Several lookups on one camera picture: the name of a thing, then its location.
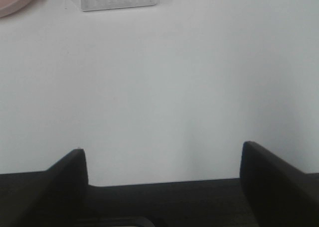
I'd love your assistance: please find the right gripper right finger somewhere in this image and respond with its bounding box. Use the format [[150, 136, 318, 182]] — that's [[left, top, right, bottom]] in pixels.
[[240, 141, 319, 227]]

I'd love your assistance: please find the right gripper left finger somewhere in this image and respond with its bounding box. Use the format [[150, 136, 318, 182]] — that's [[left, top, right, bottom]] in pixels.
[[0, 149, 88, 227]]

